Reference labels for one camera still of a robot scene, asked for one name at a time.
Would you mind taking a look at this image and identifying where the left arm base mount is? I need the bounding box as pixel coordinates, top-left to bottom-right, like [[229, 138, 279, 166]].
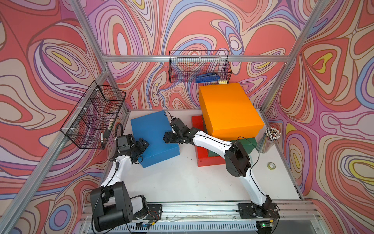
[[133, 203, 163, 222]]

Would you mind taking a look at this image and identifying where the marker in left basket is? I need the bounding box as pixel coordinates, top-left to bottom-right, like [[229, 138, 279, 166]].
[[100, 132, 105, 149]]

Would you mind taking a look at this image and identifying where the orange shoebox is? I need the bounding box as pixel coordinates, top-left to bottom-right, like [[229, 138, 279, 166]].
[[199, 83, 265, 141]]

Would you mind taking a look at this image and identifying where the yellow tape roll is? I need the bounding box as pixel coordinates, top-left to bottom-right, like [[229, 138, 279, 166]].
[[267, 162, 276, 170]]

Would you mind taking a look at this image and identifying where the red shoebox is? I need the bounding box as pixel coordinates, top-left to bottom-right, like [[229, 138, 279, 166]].
[[191, 116, 225, 167]]

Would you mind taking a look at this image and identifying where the black wire basket back wall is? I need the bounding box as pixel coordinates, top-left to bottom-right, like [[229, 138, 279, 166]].
[[168, 49, 232, 85]]

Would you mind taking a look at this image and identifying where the black wire basket wall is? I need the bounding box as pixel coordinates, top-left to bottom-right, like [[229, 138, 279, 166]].
[[60, 81, 126, 150], [168, 49, 232, 85]]

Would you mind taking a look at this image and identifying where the metal cup of pencils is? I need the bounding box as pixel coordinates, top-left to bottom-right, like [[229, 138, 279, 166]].
[[257, 127, 281, 154]]

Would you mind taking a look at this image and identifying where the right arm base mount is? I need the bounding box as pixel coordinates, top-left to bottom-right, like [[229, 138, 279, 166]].
[[235, 202, 280, 219]]

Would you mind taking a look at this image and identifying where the black wire basket left wall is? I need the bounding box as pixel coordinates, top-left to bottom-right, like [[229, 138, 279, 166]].
[[60, 81, 126, 150]]

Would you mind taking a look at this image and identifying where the blue shoebox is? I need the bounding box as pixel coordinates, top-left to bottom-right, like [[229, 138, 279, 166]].
[[131, 111, 180, 168]]

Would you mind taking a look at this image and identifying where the blue stapler in basket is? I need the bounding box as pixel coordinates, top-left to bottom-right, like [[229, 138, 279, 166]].
[[195, 73, 220, 83]]

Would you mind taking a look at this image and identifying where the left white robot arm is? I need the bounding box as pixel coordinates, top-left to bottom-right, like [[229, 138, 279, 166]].
[[90, 134, 149, 234]]

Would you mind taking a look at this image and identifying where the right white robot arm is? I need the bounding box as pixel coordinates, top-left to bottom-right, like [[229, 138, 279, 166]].
[[163, 117, 272, 212]]

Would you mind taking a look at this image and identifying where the green shoebox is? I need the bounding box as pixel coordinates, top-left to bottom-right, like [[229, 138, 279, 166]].
[[208, 138, 257, 157]]

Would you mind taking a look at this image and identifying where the aluminium rail front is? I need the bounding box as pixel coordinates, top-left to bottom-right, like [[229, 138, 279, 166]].
[[75, 200, 325, 234]]

